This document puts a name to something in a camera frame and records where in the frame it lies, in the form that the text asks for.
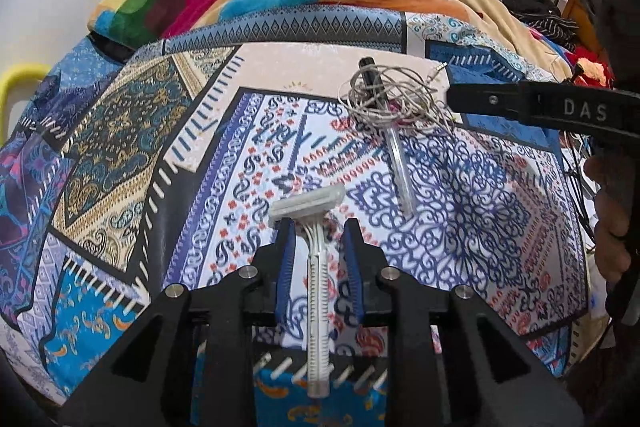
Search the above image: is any white disposable razor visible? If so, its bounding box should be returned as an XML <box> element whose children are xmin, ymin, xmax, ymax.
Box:
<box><xmin>269</xmin><ymin>183</ymin><xmax>345</xmax><ymax>399</ymax></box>

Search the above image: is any white earphone cable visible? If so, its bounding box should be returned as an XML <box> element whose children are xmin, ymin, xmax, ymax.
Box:
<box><xmin>337</xmin><ymin>62</ymin><xmax>458</xmax><ymax>136</ymax></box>

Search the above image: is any person right hand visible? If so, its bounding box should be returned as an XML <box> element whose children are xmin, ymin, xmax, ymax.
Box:
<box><xmin>584</xmin><ymin>157</ymin><xmax>631</xmax><ymax>285</ymax></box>

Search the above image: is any wooden chair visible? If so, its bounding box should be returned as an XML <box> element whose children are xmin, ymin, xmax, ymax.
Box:
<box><xmin>551</xmin><ymin>0</ymin><xmax>602</xmax><ymax>54</ymax></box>

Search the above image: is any pile of clothes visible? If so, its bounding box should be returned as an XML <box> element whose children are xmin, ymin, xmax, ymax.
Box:
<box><xmin>501</xmin><ymin>0</ymin><xmax>578</xmax><ymax>51</ymax></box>

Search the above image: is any clear plastic pen tube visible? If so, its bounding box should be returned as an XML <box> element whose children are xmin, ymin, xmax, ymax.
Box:
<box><xmin>384</xmin><ymin>127</ymin><xmax>416</xmax><ymax>219</ymax></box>

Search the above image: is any black pen with clip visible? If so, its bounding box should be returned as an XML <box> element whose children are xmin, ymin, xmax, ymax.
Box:
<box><xmin>358</xmin><ymin>57</ymin><xmax>383</xmax><ymax>108</ymax></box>

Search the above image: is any patchwork patterned bedsheet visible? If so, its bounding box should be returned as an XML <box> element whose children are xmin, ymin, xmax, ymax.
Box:
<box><xmin>1</xmin><ymin>8</ymin><xmax>587</xmax><ymax>403</ymax></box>

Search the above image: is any yellow foam tube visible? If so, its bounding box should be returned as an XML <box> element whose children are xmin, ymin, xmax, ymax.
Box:
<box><xmin>0</xmin><ymin>63</ymin><xmax>51</xmax><ymax>144</ymax></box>

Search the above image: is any black cables bundle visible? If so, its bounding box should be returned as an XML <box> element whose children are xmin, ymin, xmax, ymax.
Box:
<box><xmin>560</xmin><ymin>131</ymin><xmax>601</xmax><ymax>249</ymax></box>

